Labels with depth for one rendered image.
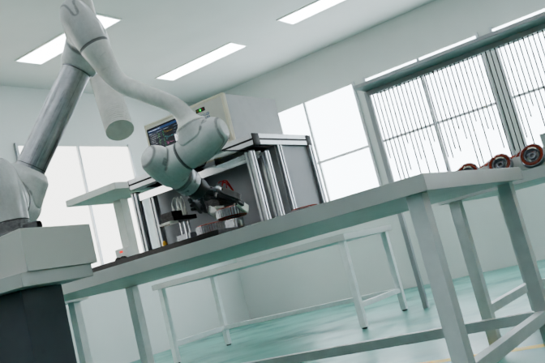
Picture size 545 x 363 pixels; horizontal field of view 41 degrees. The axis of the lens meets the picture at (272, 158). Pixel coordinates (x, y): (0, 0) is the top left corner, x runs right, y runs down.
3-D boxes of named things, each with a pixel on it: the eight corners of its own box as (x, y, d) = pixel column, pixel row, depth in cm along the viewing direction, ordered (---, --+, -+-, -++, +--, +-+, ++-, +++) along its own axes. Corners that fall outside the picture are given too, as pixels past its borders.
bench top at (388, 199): (427, 190, 205) (422, 172, 206) (-33, 322, 321) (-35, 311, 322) (523, 179, 290) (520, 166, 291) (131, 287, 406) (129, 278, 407)
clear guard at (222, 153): (204, 165, 262) (200, 149, 263) (156, 184, 275) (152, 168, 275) (256, 164, 289) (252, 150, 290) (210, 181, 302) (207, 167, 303)
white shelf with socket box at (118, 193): (133, 272, 358) (113, 181, 365) (83, 287, 377) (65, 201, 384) (181, 263, 387) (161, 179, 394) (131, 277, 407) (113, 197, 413)
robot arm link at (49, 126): (-30, 215, 234) (-10, 224, 255) (18, 234, 234) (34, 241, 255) (70, 6, 251) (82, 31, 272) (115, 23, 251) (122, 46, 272)
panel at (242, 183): (292, 218, 290) (273, 145, 294) (169, 254, 324) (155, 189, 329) (293, 218, 291) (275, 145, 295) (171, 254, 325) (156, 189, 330)
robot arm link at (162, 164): (169, 198, 237) (200, 176, 233) (135, 176, 227) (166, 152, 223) (166, 173, 244) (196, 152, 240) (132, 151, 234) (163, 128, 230)
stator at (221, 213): (235, 214, 248) (233, 203, 249) (210, 222, 254) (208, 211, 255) (255, 212, 257) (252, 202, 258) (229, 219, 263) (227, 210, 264)
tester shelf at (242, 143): (254, 144, 281) (251, 133, 282) (129, 190, 317) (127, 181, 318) (312, 145, 318) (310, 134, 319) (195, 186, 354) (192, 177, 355)
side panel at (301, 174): (297, 223, 290) (276, 144, 295) (290, 224, 291) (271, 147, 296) (331, 217, 313) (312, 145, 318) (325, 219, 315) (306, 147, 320)
